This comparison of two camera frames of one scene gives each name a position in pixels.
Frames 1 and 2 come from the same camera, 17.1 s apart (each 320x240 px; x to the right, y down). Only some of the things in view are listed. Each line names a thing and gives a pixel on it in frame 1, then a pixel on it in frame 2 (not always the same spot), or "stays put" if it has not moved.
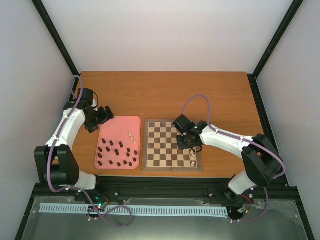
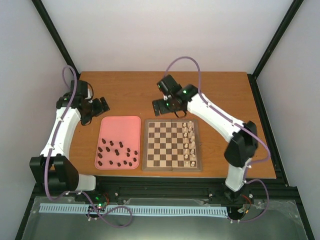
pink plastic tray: (119, 144) stays put
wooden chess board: (161, 150) stays put
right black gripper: (182, 146) -> (162, 109)
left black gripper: (105, 117) -> (100, 109)
